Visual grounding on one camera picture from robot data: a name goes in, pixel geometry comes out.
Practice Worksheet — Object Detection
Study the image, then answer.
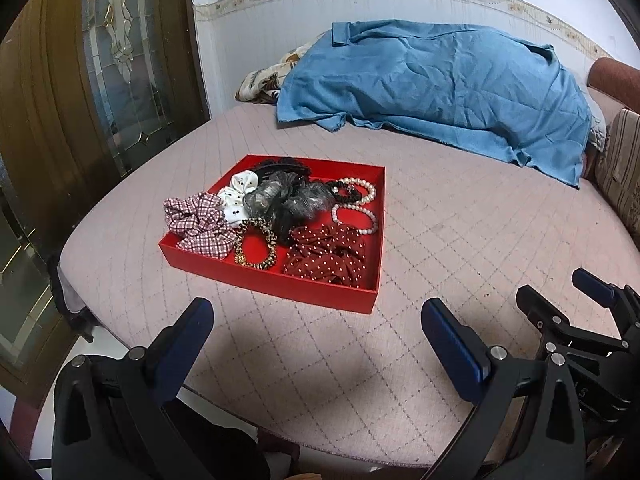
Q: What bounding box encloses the wooden glass door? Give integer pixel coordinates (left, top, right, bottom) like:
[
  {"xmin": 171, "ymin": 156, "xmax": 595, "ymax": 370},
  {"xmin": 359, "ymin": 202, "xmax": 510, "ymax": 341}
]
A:
[{"xmin": 0, "ymin": 0, "xmax": 211, "ymax": 401}]

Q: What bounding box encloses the pearl bracelet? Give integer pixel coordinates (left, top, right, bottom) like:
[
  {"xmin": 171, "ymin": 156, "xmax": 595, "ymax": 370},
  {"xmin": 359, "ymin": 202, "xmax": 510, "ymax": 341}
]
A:
[
  {"xmin": 331, "ymin": 204, "xmax": 378, "ymax": 235},
  {"xmin": 336, "ymin": 176, "xmax": 377, "ymax": 207}
]

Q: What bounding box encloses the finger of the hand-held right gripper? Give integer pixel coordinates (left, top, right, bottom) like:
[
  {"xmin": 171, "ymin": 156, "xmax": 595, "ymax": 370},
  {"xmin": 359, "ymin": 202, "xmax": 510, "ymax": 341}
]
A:
[
  {"xmin": 515, "ymin": 285, "xmax": 629, "ymax": 357},
  {"xmin": 572, "ymin": 267, "xmax": 640, "ymax": 311}
]

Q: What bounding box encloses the pink plaid scrunchie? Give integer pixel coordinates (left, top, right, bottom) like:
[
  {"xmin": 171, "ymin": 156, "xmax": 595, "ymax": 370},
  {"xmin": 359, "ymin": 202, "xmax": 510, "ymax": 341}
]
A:
[{"xmin": 164, "ymin": 191, "xmax": 238, "ymax": 260}]

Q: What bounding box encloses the white dotted scrunchie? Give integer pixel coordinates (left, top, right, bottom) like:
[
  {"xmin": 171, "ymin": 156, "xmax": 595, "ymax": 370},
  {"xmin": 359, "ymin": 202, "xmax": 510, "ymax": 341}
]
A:
[{"xmin": 216, "ymin": 170, "xmax": 261, "ymax": 224}]

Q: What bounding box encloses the grey knitted cloth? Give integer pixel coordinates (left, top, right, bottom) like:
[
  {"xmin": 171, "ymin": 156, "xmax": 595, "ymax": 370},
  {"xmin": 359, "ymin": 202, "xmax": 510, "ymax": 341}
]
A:
[{"xmin": 582, "ymin": 90, "xmax": 608, "ymax": 153}]

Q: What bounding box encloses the black bead bracelet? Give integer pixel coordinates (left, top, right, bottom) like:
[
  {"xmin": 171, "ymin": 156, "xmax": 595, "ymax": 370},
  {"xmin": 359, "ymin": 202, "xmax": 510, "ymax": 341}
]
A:
[{"xmin": 330, "ymin": 180, "xmax": 368, "ymax": 207}]

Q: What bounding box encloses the red polka dot scrunchie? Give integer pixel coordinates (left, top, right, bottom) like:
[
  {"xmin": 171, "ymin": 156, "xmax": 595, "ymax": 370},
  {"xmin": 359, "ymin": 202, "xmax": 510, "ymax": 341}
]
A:
[{"xmin": 281, "ymin": 224, "xmax": 368, "ymax": 288}]

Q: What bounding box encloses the floral blanket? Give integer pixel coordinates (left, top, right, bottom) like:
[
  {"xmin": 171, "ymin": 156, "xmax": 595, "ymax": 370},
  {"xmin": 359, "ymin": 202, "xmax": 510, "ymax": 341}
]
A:
[{"xmin": 235, "ymin": 42, "xmax": 313, "ymax": 106}]

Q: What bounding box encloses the leopard print scrunchie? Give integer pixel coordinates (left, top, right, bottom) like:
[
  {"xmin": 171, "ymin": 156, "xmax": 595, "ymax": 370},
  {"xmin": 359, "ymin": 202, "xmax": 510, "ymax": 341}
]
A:
[{"xmin": 234, "ymin": 217, "xmax": 278, "ymax": 268}]

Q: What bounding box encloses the black hair claw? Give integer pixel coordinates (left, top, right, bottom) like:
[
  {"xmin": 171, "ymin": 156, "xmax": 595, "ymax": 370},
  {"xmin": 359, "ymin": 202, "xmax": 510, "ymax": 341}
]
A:
[{"xmin": 250, "ymin": 156, "xmax": 313, "ymax": 183}]

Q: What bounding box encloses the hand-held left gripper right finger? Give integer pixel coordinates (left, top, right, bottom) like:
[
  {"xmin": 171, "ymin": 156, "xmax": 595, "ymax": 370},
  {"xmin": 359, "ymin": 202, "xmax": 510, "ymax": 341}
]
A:
[{"xmin": 420, "ymin": 297, "xmax": 586, "ymax": 480}]

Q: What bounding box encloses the brown sofa armrest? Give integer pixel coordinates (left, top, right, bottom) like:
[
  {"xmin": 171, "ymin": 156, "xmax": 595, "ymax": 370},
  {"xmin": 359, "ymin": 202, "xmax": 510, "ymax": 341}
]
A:
[{"xmin": 586, "ymin": 57, "xmax": 640, "ymax": 126}]

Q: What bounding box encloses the striped beige cushion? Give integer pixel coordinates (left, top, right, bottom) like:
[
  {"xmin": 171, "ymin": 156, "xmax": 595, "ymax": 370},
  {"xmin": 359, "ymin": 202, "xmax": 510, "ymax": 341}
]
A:
[{"xmin": 592, "ymin": 107, "xmax": 640, "ymax": 248}]

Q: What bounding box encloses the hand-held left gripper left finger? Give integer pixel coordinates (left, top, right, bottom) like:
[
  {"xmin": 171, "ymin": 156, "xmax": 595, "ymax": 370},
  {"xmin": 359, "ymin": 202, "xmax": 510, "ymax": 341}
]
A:
[{"xmin": 50, "ymin": 296, "xmax": 216, "ymax": 480}]

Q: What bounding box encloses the grey black organza scrunchie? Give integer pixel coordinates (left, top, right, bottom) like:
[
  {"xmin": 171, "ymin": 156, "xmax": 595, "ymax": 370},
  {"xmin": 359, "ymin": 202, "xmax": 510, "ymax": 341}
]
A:
[{"xmin": 243, "ymin": 170, "xmax": 336, "ymax": 243}]

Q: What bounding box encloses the blue cloth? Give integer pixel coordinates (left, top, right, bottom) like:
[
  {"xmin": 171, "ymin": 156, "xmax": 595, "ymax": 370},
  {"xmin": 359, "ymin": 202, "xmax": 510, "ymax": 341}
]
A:
[{"xmin": 275, "ymin": 19, "xmax": 593, "ymax": 190}]

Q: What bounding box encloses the red tray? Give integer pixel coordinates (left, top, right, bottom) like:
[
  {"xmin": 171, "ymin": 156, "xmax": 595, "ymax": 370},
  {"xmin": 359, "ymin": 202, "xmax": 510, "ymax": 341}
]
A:
[{"xmin": 158, "ymin": 154, "xmax": 388, "ymax": 316}]

